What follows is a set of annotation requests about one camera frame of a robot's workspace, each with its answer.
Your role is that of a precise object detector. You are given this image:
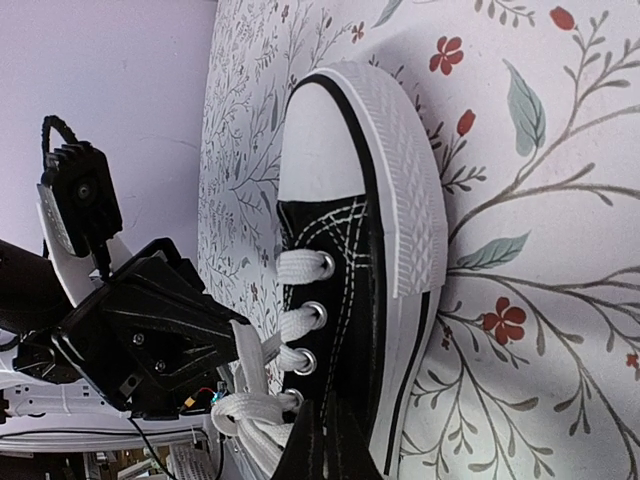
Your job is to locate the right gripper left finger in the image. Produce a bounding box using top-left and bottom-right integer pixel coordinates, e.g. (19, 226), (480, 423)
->
(271, 400), (324, 480)

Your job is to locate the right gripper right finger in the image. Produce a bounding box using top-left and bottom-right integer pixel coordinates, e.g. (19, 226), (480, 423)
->
(324, 394), (382, 480)

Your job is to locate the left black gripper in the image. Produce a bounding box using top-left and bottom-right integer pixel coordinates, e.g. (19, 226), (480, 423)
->
(14, 238), (249, 420)

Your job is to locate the black white canvas sneaker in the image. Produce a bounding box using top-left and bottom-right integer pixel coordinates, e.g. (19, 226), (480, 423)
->
(211, 61), (448, 479)

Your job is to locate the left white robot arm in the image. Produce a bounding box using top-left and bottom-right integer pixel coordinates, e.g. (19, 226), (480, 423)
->
(1, 238), (249, 421)

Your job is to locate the floral patterned table mat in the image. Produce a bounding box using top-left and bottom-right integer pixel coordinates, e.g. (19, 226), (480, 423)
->
(198, 1), (639, 479)

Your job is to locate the left black looped cable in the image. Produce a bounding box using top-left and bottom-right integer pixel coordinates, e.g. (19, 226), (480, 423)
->
(39, 114), (81, 171)

